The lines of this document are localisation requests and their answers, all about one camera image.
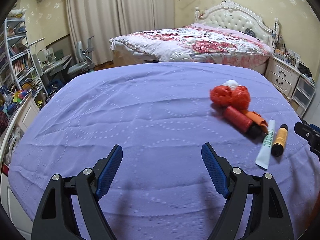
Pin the orange paper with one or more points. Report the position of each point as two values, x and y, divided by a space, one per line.
257 119

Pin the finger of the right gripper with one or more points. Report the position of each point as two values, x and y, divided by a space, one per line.
316 128
310 135

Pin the purple table cloth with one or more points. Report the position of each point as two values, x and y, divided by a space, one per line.
161 115

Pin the beige curtains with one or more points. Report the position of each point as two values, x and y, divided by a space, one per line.
107 19

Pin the white tissue ball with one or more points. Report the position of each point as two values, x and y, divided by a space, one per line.
232 84

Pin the white tufted bed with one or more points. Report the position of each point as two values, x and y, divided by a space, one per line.
231 15

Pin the yellow bottle black cap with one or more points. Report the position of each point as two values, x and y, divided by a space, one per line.
279 143

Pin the white green tube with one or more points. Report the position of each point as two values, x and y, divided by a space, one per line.
263 157

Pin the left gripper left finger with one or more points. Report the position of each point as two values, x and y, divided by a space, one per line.
55 217

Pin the floral pink bedspread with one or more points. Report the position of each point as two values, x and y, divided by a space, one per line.
193 43

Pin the red can black cap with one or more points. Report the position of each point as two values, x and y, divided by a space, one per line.
244 124

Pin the white nightstand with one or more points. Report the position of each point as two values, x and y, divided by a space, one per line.
283 76

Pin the white bookshelf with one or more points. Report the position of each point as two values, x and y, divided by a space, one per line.
18 70

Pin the plastic drawer unit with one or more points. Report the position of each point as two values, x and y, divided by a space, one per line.
302 95

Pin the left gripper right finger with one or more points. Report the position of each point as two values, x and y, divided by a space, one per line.
268 218

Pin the grey desk chair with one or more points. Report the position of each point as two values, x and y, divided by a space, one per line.
84 57

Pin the study desk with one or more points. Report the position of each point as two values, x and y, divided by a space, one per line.
54 60

